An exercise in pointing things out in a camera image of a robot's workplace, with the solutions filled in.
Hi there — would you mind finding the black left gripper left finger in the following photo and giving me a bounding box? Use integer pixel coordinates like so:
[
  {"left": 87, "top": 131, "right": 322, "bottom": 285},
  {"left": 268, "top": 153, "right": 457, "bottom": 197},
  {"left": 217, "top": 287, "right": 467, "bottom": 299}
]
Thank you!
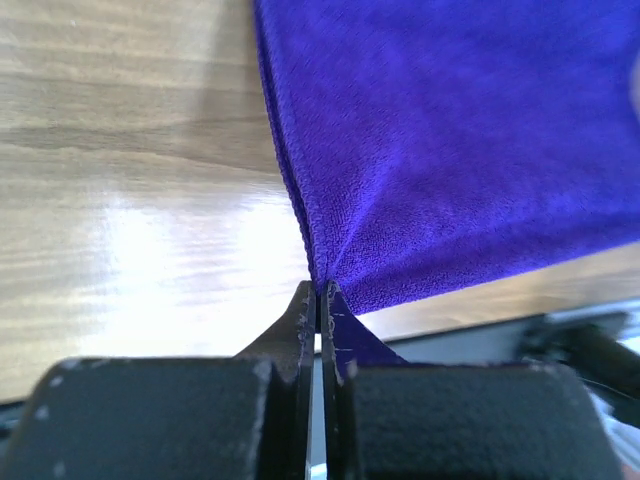
[{"left": 1, "top": 282, "right": 316, "bottom": 479}]

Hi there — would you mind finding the purple towel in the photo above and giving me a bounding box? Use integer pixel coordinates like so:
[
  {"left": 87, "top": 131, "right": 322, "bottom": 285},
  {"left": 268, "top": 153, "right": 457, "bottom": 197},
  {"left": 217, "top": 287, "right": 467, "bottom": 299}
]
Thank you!
[{"left": 252, "top": 0, "right": 640, "bottom": 366}]

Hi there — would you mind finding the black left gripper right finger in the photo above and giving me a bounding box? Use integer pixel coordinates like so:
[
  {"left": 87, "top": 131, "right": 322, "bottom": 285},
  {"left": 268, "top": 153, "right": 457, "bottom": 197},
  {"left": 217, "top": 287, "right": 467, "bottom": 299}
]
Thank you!
[{"left": 322, "top": 284, "right": 623, "bottom": 479}]

